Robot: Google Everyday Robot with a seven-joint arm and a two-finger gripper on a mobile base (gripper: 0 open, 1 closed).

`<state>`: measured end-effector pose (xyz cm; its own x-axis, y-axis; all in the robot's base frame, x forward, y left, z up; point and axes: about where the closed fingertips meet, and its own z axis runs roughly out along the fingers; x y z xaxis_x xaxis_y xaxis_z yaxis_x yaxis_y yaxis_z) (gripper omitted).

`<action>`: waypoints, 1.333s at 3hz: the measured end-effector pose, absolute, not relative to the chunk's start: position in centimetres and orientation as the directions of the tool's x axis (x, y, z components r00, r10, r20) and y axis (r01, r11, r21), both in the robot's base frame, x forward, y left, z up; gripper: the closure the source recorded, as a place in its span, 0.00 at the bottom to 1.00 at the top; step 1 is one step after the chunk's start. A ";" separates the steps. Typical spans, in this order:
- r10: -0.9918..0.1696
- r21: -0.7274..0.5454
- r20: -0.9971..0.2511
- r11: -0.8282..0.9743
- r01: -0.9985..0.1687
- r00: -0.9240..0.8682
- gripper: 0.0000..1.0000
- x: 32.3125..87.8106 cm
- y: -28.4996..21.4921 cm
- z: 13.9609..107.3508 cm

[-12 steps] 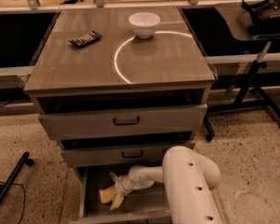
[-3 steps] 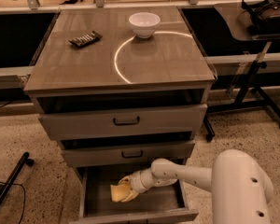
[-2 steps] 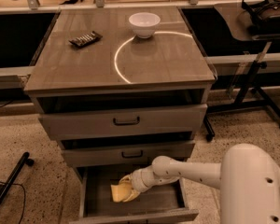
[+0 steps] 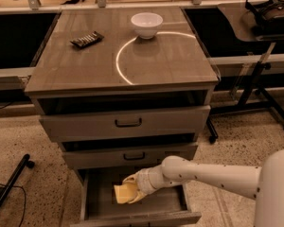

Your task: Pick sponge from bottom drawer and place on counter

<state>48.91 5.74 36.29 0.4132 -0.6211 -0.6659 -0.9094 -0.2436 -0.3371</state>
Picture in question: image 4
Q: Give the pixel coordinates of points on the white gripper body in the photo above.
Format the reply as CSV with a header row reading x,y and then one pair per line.
x,y
143,180

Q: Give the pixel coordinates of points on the drawer with handle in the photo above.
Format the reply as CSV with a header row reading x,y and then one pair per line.
x,y
132,156
124,124

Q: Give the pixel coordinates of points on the yellow sponge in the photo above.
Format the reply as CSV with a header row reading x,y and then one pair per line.
x,y
125,193

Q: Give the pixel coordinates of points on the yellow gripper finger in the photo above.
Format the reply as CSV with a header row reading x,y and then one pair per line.
x,y
130,179
135,195

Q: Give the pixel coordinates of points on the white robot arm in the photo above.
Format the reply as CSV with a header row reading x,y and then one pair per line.
x,y
264,184

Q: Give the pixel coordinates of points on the middle drawer with handle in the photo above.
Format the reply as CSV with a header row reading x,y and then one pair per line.
x,y
132,156

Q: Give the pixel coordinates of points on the black VR headset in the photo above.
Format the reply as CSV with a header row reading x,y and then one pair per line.
x,y
269,15

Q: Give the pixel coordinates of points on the grey drawer cabinet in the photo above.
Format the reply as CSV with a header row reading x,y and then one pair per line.
x,y
121,73

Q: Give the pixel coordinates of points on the black stand leg with wheel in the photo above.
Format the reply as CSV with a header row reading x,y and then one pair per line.
x,y
6,187

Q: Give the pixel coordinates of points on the top drawer with handle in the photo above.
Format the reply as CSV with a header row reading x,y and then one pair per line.
x,y
124,124

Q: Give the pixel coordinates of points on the dark snack bar wrapper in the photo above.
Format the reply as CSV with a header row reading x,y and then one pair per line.
x,y
87,40

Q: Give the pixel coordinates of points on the open bottom drawer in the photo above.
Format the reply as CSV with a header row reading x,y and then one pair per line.
x,y
167,207

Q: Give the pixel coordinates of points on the white bowl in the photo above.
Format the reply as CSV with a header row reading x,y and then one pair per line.
x,y
146,24

